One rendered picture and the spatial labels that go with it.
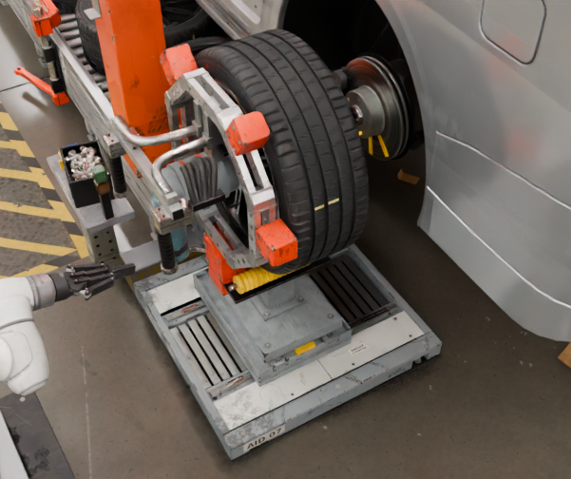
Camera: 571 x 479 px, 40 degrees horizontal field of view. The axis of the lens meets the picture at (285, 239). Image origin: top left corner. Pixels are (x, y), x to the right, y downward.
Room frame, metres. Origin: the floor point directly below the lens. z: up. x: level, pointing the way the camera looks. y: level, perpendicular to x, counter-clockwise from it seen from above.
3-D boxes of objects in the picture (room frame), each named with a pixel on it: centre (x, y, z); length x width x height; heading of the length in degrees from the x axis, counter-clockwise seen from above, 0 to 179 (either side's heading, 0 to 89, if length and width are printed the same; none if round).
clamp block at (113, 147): (1.69, 0.45, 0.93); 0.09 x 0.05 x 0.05; 120
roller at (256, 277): (1.59, 0.04, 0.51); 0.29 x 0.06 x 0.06; 120
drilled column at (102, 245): (2.09, 0.70, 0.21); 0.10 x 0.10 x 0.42; 30
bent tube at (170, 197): (1.50, 0.24, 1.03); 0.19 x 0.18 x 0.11; 120
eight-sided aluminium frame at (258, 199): (1.64, 0.18, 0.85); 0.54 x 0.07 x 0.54; 30
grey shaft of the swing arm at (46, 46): (3.11, 1.08, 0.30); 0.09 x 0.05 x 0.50; 30
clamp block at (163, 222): (1.39, 0.28, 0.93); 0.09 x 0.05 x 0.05; 120
